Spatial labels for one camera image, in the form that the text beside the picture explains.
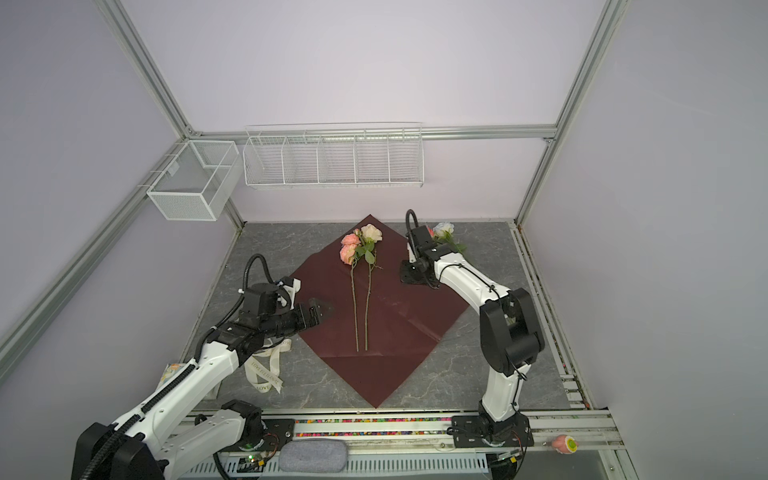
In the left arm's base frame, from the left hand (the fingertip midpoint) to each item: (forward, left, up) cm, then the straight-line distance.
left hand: (323, 316), depth 80 cm
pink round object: (-32, -57, -8) cm, 66 cm away
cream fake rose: (+38, -12, -10) cm, 41 cm away
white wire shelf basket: (+50, -3, +17) cm, 53 cm away
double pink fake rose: (+29, -4, -9) cm, 31 cm away
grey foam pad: (-30, +2, -10) cm, 32 cm away
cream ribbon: (-8, +19, -13) cm, 25 cm away
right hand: (+14, -24, -4) cm, 28 cm away
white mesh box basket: (+48, +44, +11) cm, 66 cm away
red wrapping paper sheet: (+2, -14, -14) cm, 20 cm away
